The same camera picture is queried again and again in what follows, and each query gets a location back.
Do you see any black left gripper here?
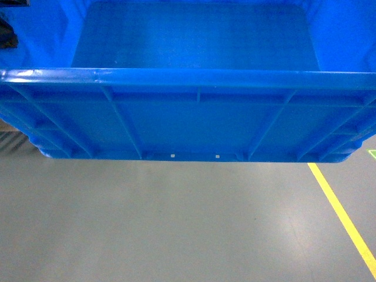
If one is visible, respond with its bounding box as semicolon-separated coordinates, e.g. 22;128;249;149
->
1;0;30;49

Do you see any large blue plastic crate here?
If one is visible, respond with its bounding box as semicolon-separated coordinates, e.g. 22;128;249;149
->
1;1;375;163

